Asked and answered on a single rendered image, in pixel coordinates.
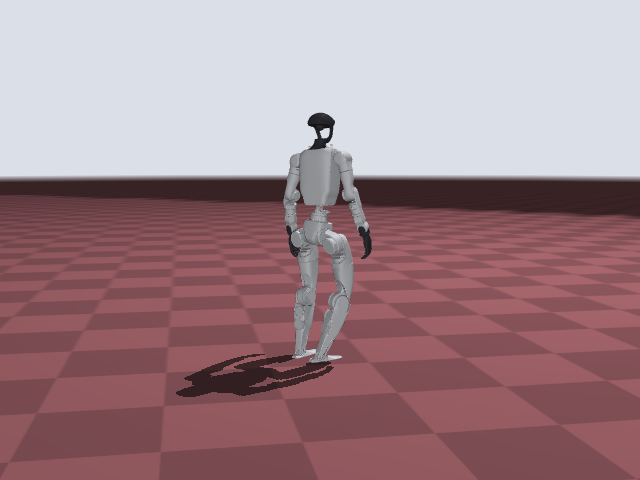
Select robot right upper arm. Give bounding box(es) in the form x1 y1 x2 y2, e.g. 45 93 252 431
332 150 355 201

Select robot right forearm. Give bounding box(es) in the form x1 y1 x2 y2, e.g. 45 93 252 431
348 187 369 232

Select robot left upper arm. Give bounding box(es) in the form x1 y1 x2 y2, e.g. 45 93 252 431
284 153 301 202

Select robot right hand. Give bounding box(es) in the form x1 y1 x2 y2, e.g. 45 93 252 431
358 226 372 259

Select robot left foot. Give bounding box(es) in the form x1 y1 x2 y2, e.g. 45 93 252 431
292 349 316 359

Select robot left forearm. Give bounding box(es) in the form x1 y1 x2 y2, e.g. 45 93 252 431
283 196 298 232

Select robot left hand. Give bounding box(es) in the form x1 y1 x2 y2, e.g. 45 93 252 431
286 225 301 257

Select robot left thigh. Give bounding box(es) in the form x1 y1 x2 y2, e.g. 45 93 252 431
291 228 319 305

